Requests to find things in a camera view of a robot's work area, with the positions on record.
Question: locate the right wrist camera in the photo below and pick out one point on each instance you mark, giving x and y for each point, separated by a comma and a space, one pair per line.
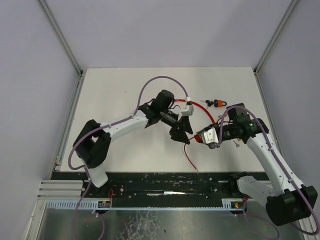
210, 138

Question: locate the orange black padlock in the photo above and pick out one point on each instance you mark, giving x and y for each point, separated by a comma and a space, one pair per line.
219, 103

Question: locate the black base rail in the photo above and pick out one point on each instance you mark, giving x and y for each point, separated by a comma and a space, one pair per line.
165, 189

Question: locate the right aluminium frame post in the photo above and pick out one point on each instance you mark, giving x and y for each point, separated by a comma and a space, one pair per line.
276, 35

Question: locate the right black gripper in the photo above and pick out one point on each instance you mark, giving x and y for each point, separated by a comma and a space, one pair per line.
203, 131

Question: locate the small red padlock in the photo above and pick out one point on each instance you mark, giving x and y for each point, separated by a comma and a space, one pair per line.
198, 139

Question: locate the red padlock with thin cable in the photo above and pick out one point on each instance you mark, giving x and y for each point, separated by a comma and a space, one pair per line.
225, 120

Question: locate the thick red cable lock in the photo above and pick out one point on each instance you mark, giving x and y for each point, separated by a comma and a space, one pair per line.
200, 107

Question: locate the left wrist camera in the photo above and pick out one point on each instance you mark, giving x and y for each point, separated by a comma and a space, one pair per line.
186, 110

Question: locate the left aluminium frame post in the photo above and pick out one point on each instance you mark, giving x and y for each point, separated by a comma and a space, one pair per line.
59, 35

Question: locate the aluminium frame post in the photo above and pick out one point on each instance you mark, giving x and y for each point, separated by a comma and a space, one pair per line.
59, 35
276, 35

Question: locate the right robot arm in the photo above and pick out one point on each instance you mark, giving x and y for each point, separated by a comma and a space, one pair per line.
287, 199

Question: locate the white cable duct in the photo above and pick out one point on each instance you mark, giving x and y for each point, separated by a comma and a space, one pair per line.
85, 204

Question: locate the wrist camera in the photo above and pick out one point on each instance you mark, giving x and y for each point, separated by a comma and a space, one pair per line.
186, 110
210, 138

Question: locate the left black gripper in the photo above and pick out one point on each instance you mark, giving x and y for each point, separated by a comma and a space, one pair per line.
180, 124

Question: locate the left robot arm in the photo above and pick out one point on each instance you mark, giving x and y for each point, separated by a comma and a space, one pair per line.
93, 142

